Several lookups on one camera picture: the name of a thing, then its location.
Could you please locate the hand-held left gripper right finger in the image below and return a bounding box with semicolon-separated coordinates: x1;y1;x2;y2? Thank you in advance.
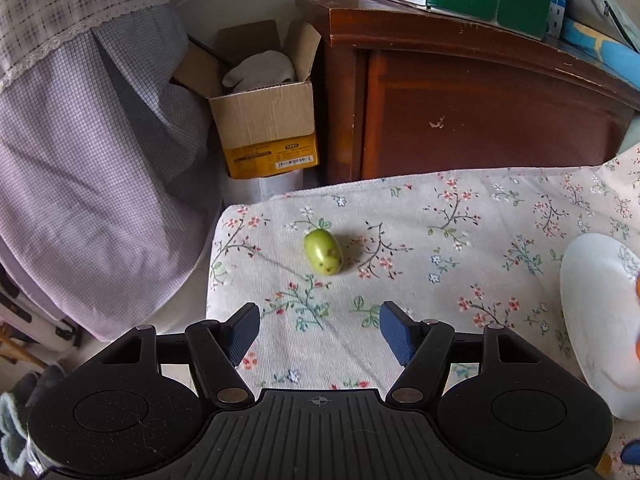
379;301;551;407

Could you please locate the grey bag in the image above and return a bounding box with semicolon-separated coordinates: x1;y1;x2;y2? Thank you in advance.
567;0;640;53

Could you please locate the cardboard box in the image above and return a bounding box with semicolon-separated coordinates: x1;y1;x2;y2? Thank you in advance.
172;20;322;180

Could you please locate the grey plaid lace-edged curtain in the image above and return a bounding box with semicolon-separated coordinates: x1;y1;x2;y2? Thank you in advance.
0;0;173;93

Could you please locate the spotted oval green jujube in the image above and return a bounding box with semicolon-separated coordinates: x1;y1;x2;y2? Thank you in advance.
303;229;343;276

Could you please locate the white folded stand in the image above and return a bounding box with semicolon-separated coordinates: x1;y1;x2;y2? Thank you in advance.
0;265;81;351

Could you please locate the floral tablecloth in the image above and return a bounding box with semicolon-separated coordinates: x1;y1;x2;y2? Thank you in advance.
206;145;640;480

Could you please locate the white cloth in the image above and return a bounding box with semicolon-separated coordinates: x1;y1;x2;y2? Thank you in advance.
222;50;297;93

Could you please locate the purple checked cloth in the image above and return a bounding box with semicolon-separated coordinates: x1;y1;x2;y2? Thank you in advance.
0;7;223;343

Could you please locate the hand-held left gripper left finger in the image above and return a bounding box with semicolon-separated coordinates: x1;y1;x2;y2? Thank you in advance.
90;302;261;408

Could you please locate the brown wooden cabinet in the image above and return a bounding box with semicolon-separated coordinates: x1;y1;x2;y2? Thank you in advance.
295;0;640;186

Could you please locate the light blue fuzzy slipper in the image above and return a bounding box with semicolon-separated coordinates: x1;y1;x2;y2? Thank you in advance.
0;392;31;478

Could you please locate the wooden shelf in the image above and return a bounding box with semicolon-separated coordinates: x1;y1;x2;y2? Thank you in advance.
0;320;46;371

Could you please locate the white plate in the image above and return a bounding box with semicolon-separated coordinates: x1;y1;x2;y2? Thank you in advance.
560;232;640;421

